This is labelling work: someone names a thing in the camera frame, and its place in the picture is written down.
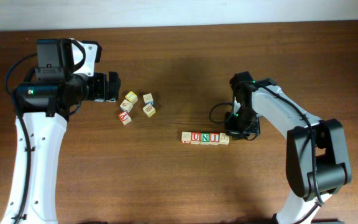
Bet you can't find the plain block orange picture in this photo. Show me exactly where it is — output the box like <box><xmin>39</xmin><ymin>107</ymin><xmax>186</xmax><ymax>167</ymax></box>
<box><xmin>120</xmin><ymin>100</ymin><xmax>133</xmax><ymax>113</ymax></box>

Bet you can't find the plain wooden picture block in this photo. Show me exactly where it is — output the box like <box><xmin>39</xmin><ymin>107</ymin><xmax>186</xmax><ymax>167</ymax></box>
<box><xmin>181</xmin><ymin>131</ymin><xmax>191</xmax><ymax>144</ymax></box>

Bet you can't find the green letter N block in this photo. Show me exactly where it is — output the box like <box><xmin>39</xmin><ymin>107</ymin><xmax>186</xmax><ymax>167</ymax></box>
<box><xmin>200</xmin><ymin>133</ymin><xmax>210</xmax><ymax>145</ymax></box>

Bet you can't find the yellow wooden block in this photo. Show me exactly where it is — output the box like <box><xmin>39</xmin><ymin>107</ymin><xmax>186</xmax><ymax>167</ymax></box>
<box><xmin>125</xmin><ymin>91</ymin><xmax>138</xmax><ymax>104</ymax></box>

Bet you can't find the green edged picture block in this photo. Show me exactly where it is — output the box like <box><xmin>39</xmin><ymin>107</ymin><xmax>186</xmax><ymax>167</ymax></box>
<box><xmin>219</xmin><ymin>133</ymin><xmax>230</xmax><ymax>145</ymax></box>

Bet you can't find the red letter Y block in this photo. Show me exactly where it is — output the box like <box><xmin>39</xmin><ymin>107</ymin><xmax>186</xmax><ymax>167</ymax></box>
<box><xmin>118</xmin><ymin>111</ymin><xmax>132</xmax><ymax>125</ymax></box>

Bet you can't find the yellow edged picture block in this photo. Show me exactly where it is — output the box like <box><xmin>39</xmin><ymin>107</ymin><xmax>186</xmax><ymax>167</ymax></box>
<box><xmin>142</xmin><ymin>104</ymin><xmax>156</xmax><ymax>118</ymax></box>

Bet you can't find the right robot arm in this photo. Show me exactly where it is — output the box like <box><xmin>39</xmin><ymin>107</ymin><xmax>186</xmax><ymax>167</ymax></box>
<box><xmin>223</xmin><ymin>73</ymin><xmax>352</xmax><ymax>223</ymax></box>

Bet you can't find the plain block blue side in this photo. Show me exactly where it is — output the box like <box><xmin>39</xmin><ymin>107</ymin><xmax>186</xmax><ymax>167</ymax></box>
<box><xmin>143</xmin><ymin>93</ymin><xmax>154</xmax><ymax>105</ymax></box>

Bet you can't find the red letter I block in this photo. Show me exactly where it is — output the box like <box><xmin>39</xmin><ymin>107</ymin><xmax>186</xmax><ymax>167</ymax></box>
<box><xmin>209</xmin><ymin>133</ymin><xmax>220</xmax><ymax>145</ymax></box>

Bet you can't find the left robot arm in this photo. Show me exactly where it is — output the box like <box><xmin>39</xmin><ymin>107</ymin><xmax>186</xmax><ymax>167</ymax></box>
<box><xmin>1</xmin><ymin>39</ymin><xmax>121</xmax><ymax>223</ymax></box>

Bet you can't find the red letter U block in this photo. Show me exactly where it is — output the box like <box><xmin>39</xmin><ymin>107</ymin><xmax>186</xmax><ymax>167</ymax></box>
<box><xmin>190</xmin><ymin>132</ymin><xmax>201</xmax><ymax>144</ymax></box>

